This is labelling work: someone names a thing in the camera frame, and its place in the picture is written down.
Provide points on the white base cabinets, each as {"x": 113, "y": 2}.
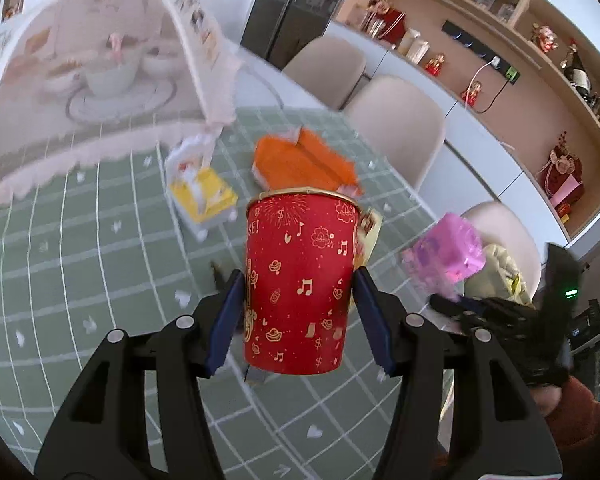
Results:
{"x": 470, "y": 125}

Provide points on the orange plastic bag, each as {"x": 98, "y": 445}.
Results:
{"x": 300, "y": 160}

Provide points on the wooden wall shelf unit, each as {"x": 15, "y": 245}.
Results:
{"x": 520, "y": 110}

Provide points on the person's right forearm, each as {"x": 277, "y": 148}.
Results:
{"x": 580, "y": 410}

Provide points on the red paper cup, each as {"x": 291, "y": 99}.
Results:
{"x": 300, "y": 270}

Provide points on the wine bottle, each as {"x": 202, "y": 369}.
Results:
{"x": 577, "y": 75}

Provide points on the yellow snack packet red print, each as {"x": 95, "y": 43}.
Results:
{"x": 369, "y": 232}

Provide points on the pink plastic packet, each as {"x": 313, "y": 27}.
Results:
{"x": 450, "y": 250}

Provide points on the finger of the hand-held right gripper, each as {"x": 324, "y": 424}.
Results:
{"x": 450, "y": 304}
{"x": 500, "y": 330}

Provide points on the beige upholstered chair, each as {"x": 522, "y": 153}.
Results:
{"x": 395, "y": 120}
{"x": 325, "y": 65}
{"x": 505, "y": 220}

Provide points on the red white standing figurine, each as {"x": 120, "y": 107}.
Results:
{"x": 544, "y": 37}

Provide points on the black power strip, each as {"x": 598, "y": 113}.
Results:
{"x": 465, "y": 40}

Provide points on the green checked tablecloth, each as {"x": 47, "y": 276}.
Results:
{"x": 105, "y": 285}

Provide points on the red seated figurine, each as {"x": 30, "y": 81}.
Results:
{"x": 471, "y": 94}
{"x": 435, "y": 65}

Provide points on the red doll gift bag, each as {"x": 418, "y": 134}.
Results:
{"x": 560, "y": 175}

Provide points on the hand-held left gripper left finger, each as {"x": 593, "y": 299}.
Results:
{"x": 225, "y": 325}

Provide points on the yellow white paper carton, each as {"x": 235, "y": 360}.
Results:
{"x": 205, "y": 195}

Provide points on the yellow plastic bin liner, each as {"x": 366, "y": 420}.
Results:
{"x": 495, "y": 265}

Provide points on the green plug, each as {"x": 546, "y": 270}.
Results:
{"x": 512, "y": 73}

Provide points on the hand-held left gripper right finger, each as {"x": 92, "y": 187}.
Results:
{"x": 372, "y": 320}

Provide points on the small red yellow box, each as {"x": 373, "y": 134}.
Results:
{"x": 565, "y": 211}

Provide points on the white charger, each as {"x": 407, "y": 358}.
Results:
{"x": 495, "y": 62}

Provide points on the printed food cover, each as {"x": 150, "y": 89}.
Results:
{"x": 80, "y": 60}

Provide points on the dark red gift bag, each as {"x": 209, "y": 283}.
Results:
{"x": 392, "y": 27}

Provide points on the dark glass cabinet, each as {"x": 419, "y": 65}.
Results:
{"x": 290, "y": 10}

